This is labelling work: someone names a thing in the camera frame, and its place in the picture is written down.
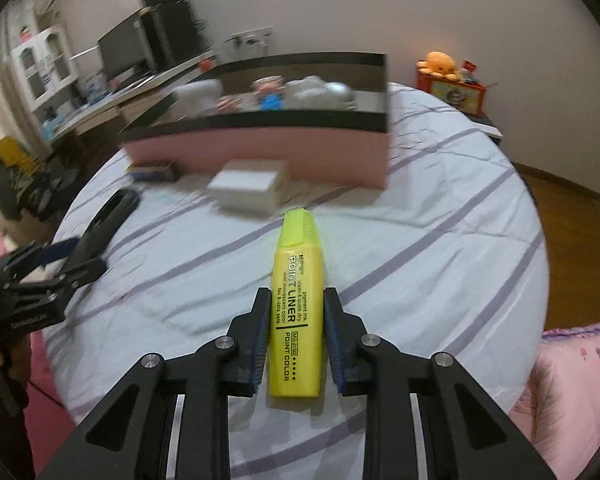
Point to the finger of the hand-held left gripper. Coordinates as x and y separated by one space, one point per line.
29 255
87 272

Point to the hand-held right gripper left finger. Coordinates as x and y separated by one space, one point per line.
260 355

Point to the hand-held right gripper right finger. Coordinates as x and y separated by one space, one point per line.
332 340

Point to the yellow highlighter pen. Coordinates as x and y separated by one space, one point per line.
297 280

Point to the pink storage box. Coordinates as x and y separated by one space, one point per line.
280 155

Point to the white plush toy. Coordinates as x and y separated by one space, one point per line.
194 95

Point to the blue highlighter pen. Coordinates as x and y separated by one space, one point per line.
273 102

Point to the white astronaut figure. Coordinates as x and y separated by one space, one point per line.
330 92

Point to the pink block toy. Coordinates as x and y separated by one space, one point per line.
268 85

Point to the leopard print cloth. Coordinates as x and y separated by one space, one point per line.
19 192

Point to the pink mat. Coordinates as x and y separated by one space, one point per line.
49 385

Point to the yellow cloth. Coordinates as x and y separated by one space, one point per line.
12 152

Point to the small dark blue box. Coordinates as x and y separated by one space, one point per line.
152 172

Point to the small white box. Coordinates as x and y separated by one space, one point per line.
245 190

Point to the white desk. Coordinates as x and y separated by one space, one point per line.
129 105

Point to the blue and white boxes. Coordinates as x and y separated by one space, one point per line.
93 87

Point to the white glass-door cabinet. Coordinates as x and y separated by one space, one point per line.
39 65

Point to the small pink doll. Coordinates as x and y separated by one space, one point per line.
25 35

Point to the small pink toy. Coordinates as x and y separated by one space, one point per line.
228 103

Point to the black computer monitor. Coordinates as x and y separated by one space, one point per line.
122 47

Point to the pink quilt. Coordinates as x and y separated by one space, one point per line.
570 385

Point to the black computer tower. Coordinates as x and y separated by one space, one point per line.
172 35

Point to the dark nightstand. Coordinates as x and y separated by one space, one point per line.
487 130

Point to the red printed box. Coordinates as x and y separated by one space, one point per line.
452 97

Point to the orange octopus plush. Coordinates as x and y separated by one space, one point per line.
437 64

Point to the white wall outlet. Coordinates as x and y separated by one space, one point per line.
252 35

